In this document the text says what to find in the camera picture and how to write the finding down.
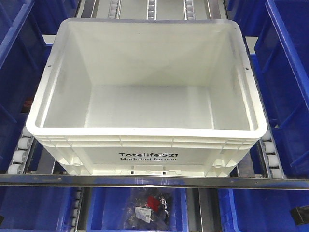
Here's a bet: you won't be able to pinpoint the blue bin left upper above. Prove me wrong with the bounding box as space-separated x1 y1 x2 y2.
0 0 46 172

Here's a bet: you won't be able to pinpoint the blue bin lower right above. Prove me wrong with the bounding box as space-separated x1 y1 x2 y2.
218 189 309 232

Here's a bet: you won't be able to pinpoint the bagged red black parts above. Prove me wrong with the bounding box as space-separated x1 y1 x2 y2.
126 188 173 231

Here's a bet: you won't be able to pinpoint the white plastic tote bin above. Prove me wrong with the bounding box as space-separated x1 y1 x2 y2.
26 18 267 177

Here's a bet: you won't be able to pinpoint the blue bin right upper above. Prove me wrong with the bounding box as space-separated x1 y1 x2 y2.
254 0 309 178

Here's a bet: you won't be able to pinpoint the white roller track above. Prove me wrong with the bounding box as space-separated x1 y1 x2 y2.
7 126 34 174
259 130 286 179

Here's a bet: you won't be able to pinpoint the left white roller track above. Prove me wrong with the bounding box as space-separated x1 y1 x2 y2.
7 126 34 174

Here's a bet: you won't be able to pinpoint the blue bin lower left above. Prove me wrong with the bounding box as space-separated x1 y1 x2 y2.
0 186 78 232

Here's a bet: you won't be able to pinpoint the blue bin lower middle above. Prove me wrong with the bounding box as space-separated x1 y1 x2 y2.
86 187 189 232

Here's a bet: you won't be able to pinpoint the right white roller track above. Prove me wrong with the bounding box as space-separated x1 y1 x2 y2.
259 130 286 179

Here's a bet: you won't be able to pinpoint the blue bin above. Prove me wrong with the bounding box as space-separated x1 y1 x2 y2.
86 187 189 232
0 186 78 232
254 0 309 178
218 189 309 232
0 0 46 172

